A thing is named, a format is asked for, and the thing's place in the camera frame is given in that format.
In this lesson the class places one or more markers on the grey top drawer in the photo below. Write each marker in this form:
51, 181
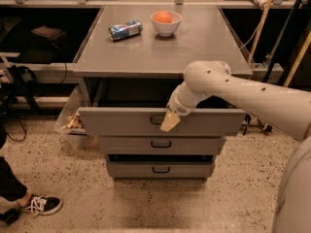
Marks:
147, 121

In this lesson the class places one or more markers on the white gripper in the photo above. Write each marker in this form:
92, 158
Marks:
178, 107

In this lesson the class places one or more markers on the black box on shelf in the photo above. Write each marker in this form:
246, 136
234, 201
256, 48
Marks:
51, 34

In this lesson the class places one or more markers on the white bowl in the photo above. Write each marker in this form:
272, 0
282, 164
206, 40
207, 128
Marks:
167, 29

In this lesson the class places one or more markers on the wooden stick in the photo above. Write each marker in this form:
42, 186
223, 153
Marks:
258, 32

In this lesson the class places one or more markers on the person's dark trouser leg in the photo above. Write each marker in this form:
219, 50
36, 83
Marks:
10, 187

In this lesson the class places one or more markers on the black wheel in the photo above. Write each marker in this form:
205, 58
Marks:
10, 216

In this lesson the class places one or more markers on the black white sneaker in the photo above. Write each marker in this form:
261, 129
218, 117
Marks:
39, 205

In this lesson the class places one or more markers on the clear plastic bin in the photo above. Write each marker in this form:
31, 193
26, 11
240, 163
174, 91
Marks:
68, 124

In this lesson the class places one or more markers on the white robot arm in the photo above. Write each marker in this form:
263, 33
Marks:
287, 109

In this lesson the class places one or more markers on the grey drawer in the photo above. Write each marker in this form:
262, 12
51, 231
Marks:
160, 170
147, 121
161, 145

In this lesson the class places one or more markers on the grey drawer cabinet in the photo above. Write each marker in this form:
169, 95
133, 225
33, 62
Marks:
141, 71

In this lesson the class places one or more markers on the blue crushed soda can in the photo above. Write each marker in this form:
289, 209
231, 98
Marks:
122, 31

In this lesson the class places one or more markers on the grey bottom drawer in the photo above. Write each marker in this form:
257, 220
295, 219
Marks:
160, 170

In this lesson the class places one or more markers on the orange fruit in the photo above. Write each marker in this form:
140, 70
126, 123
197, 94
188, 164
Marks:
162, 17

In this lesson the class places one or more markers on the grey middle drawer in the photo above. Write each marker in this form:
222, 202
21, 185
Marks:
161, 145

